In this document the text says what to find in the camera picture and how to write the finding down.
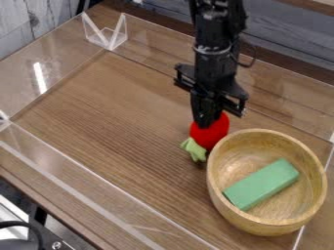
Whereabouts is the wooden bowl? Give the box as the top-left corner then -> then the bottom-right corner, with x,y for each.
205,129 -> 327,236

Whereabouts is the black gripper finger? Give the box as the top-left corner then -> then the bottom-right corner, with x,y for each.
191,91 -> 205,123
199,98 -> 223,128

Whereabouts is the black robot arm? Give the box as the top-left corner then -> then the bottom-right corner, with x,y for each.
175,0 -> 255,129

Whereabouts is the black metal table bracket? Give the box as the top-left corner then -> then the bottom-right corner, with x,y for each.
28,205 -> 76,250

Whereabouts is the clear acrylic front panel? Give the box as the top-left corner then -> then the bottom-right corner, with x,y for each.
0,110 -> 217,250

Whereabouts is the clear acrylic corner bracket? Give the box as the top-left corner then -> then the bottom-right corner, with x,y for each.
81,13 -> 128,51

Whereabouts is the red plush strawberry toy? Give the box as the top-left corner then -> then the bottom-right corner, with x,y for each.
180,112 -> 229,162

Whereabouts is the black cable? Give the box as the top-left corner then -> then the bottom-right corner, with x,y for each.
0,219 -> 44,250

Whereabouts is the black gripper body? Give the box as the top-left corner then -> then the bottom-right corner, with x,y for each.
173,45 -> 251,119

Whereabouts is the green rectangular block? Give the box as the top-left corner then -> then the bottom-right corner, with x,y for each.
221,158 -> 300,211

